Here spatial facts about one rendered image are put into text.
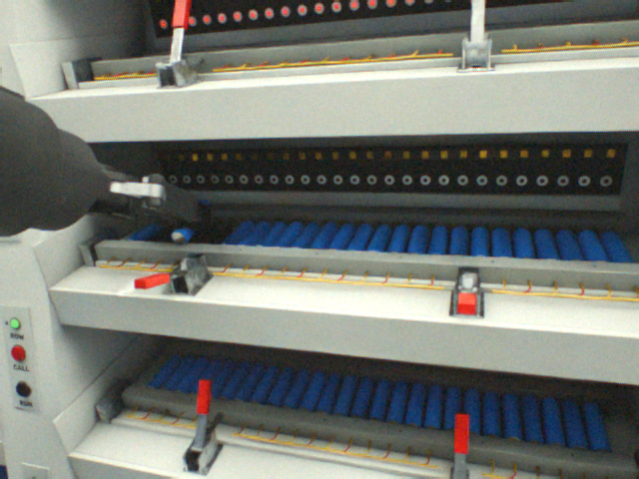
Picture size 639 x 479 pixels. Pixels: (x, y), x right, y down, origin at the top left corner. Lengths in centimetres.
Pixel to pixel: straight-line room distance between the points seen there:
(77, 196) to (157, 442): 34
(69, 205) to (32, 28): 27
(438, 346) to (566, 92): 22
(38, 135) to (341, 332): 28
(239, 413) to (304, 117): 34
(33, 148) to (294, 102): 20
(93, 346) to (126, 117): 29
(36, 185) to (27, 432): 41
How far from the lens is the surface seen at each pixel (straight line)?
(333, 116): 42
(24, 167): 34
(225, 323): 49
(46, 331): 62
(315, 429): 57
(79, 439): 67
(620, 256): 51
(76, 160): 38
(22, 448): 71
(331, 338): 45
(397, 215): 56
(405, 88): 40
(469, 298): 37
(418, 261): 46
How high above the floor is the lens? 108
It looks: 10 degrees down
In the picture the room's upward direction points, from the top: 1 degrees counter-clockwise
